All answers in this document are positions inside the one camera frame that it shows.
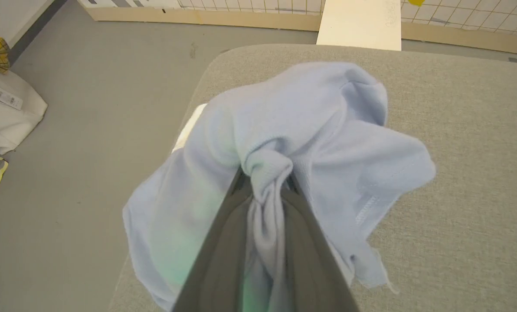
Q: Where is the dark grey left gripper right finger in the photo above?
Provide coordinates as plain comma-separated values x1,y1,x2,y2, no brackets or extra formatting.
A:
280,173,361,312

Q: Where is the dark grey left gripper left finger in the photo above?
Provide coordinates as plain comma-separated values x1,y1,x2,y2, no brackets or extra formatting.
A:
172,167,254,312

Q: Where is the light blue garment white band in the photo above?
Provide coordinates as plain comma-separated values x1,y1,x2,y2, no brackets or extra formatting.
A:
122,61,437,312

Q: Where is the white garment with label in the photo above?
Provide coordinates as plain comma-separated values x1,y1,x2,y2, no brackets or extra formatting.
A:
0,65,49,155

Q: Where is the wooden frame wire grid fence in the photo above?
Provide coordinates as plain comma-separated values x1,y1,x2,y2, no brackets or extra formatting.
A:
77,0,517,56

